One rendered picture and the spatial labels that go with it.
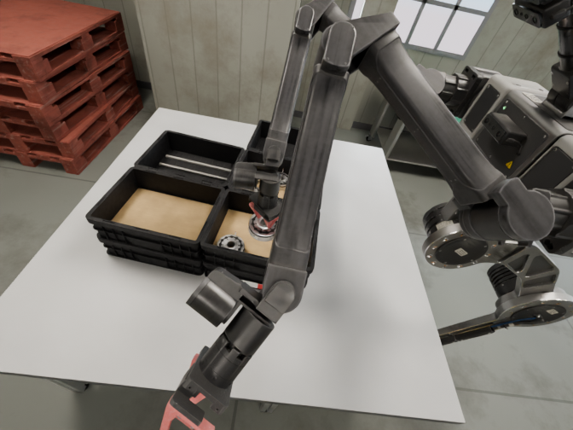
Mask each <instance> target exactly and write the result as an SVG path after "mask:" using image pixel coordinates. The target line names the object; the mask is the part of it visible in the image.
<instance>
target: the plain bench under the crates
mask: <svg viewBox="0 0 573 430"><path fill-rule="evenodd" d="M256 127H257V126H256V125H250V124H245V123H241V122H236V121H231V120H226V119H218V118H212V117H208V116H203V115H198V114H194V113H185V112H180V111H176V110H170V109H166V108H161V107H159V108H158V110H157V111H156V112H155V113H154V114H153V116H152V117H151V118H150V119H149V120H148V122H147V123H146V124H145V125H144V126H143V127H142V128H141V129H140V131H139V132H138V133H137V134H136V136H135V137H134V138H133V139H132V140H131V141H130V143H129V144H128V145H127V146H126V148H125V149H124V150H123V151H122V153H121V154H120V155H119V156H118V158H117V159H116V160H115V161H114V162H113V163H112V164H111V165H110V166H109V168H108V169H107V170H106V171H105V172H104V174H103V175H102V176H101V177H100V179H99V180H98V181H97V182H96V183H95V185H94V186H93V187H92V188H91V190H90V191H89V192H88V193H87V195H86V196H85V197H84V198H83V199H82V200H81V201H80V202H79V203H78V205H77V206H76V207H75V208H74V209H73V211H72V212H71V213H70V214H69V216H68V217H67V218H66V219H65V221H64V222H63V223H62V224H61V225H60V227H59V228H58V229H57V230H56V231H55V233H54V234H53V235H52V236H51V237H50V238H49V239H48V240H47V242H46V243H45V244H44V245H43V247H42V248H41V249H40V250H39V251H38V253H37V254H36V255H35V256H34V257H33V259H32V260H31V261H30V262H29V264H28V265H27V266H26V267H25V269H24V270H23V271H22V272H21V273H20V274H19V275H18V276H17V277H16V279H15V280H14V281H13V282H12V283H11V285H10V286H9V287H8V288H7V290H6V291H5V292H4V293H3V295H2V296H1V297H0V374H3V375H18V376H25V377H33V378H41V379H45V380H47V381H50V382H52V383H55V384H56V385H58V386H62V387H64V388H66V389H67V390H70V391H74V392H76V391H77V392H84V391H85V390H86V389H87V388H88V386H89V384H96V385H103V386H118V387H126V388H134V389H142V390H150V391H158V392H173V393H174V392H175V391H176V389H177V387H178V385H179V384H180V382H181V380H182V378H183V376H184V375H185V374H186V372H187V371H188V370H189V367H190V364H191V362H192V359H193V358H194V355H195V354H196V353H199V354H200V351H201V350H202V349H203V347H204V346H208V347H209V348H210V347H211V346H212V344H213V343H214V342H215V341H216V339H217V338H218V337H219V335H220V334H221V333H222V332H223V331H224V330H225V329H226V327H227V326H228V325H229V323H230V322H231V321H232V319H233V318H234V317H235V315H236V314H237V313H238V312H239V310H240V309H241V308H242V306H243V305H240V306H239V308H238V309H237V310H236V311H235V313H234V314H233V315H232V317H231V318H230V319H229V320H228V321H227V322H226V323H225V324H222V323H221V324H220V325H219V326H218V327H217V328H216V327H215V326H214V325H212V324H211V323H210V322H208V321H207V320H206V319H205V318H203V317H202V316H201V315H200V314H199V313H198V312H196V311H195V310H194V309H192V308H191V307H190V306H189V305H187V304H186V302H187V300H188V299H189V297H190V296H191V294H192V293H193V292H194V291H195V290H196V288H197V287H198V286H199V285H200V284H201V283H202V281H204V280H205V279H206V277H205V272H204V274H203V275H202V276H196V275H192V274H189V273H185V272H181V271H177V270H171V269H166V268H163V267H159V266H156V265H151V264H145V263H141V262H137V261H134V260H130V259H123V258H120V257H115V256H112V255H108V254H107V248H106V247H104V246H103V244H104V243H101V242H99V240H98V238H97V236H96V234H97V233H98V231H97V230H94V229H93V224H90V223H89V222H88V221H87V219H86V217H85V215H86V213H87V212H88V211H89V210H90V209H91V208H92V207H93V206H94V205H95V204H96V203H97V202H98V201H99V199H100V198H101V197H102V196H103V195H104V194H105V193H106V192H107V191H108V190H109V189H110V188H111V187H112V186H113V185H114V184H115V183H116V182H117V181H118V180H119V179H120V178H121V177H122V176H123V175H124V174H125V173H126V171H127V170H128V169H129V168H130V167H132V166H134V163H135V162H136V161H137V160H138V159H139V158H140V156H141V155H142V154H143V153H144V152H145V151H146V150H147V149H148V148H149V147H150V146H151V145H152V144H153V142H154V141H155V140H156V139H157V138H158V137H159V136H160V135H161V134H162V133H163V132H164V131H167V130H169V131H176V132H180V133H183V134H188V135H191V136H195V137H202V138H205V139H209V140H212V141H217V142H223V143H227V144H231V145H235V146H238V147H242V148H244V149H245V150H246V147H247V144H248V143H249V141H250V139H251V137H252V134H253V132H254V131H255V129H256ZM320 213H321V215H320V223H319V230H318V238H317V246H316V254H315V268H314V270H313V272H312V273H311V274H310V276H309V278H308V283H307V285H306V287H305V288H304V292H303V296H302V299H301V301H300V303H299V305H298V306H297V308H295V309H294V310H293V311H290V312H288V313H284V314H283V315H282V317H281V318H280V320H279V321H278V322H277V323H276V324H274V325H275V328H274V329H273V331H272V332H271V333H270V334H269V336H268V337H267V339H266V340H265V341H264V343H263V344H262V345H261V346H260V347H259V348H258V350H257V351H256V352H255V354H254V355H252V358H251V359H250V360H249V362H248V363H247V364H246V366H245V367H244V369H243V370H242V371H241V372H240V373H239V374H238V376H237V377H236V378H235V380H234V382H233V385H232V390H231V394H230V399H234V400H242V401H251V402H259V403H261V407H260V411H263V412H272V411H273V410H274V409H275V408H276V407H277V406H278V404H281V405H289V406H297V407H305V408H312V409H320V410H335V411H343V412H351V413H359V414H367V415H382V416H389V417H397V418H405V419H413V420H421V421H435V422H444V423H452V424H462V423H466V422H465V419H464V416H463V414H462V410H461V407H460V402H459V399H458V397H457V393H456V391H455V388H454V383H453V380H452V377H451V374H450V371H449V366H448V363H447V360H446V357H445V354H444V351H443V346H442V343H441V341H440V338H439V334H438V332H437V326H436V324H435V321H434V317H433V315H432V312H431V307H430V304H429V301H428V298H427V295H426V292H425V287H424V284H423V282H422V278H421V275H420V270H419V267H418V265H417V261H416V258H415V256H414V250H413V248H412V245H411V241H410V239H409V236H408V231H407V228H406V225H405V222H404V219H403V216H402V211H401V208H400V206H399V202H398V199H397V197H396V191H395V189H394V185H393V182H392V180H391V174H390V172H389V169H388V165H387V163H386V160H385V155H384V152H383V149H382V148H376V147H371V146H366V145H361V144H356V143H352V142H343V141H338V140H333V145H332V150H331V153H330V158H329V161H328V166H327V173H326V176H325V181H324V184H323V192H322V200H321V209H320Z"/></svg>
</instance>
